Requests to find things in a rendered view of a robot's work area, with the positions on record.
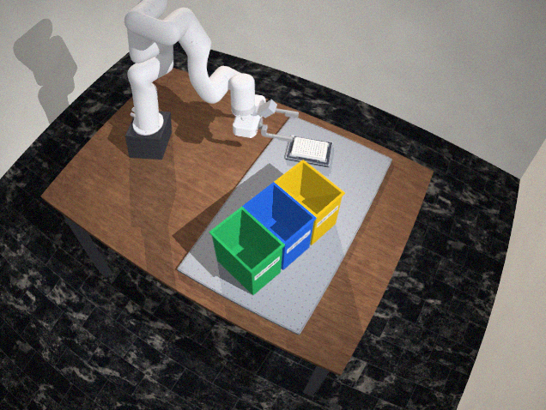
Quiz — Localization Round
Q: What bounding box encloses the yellow recycling bin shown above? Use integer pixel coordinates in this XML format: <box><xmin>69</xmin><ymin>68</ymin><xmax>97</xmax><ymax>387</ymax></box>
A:
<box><xmin>274</xmin><ymin>160</ymin><xmax>345</xmax><ymax>245</ymax></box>

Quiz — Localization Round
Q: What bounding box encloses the blue bin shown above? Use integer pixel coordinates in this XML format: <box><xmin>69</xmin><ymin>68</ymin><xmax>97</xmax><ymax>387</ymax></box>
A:
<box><xmin>242</xmin><ymin>182</ymin><xmax>317</xmax><ymax>270</ymax></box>

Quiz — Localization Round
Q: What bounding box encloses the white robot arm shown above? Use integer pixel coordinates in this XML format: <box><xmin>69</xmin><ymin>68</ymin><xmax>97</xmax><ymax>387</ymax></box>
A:
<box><xmin>124</xmin><ymin>0</ymin><xmax>277</xmax><ymax>135</ymax></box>

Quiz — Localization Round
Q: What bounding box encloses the green open bin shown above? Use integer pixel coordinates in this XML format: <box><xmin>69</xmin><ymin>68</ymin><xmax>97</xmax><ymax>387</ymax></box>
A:
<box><xmin>209</xmin><ymin>207</ymin><xmax>285</xmax><ymax>295</ymax></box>

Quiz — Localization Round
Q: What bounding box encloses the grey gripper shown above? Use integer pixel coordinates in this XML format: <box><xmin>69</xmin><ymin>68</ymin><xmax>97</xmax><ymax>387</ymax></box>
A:
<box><xmin>233</xmin><ymin>95</ymin><xmax>299</xmax><ymax>142</ymax></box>

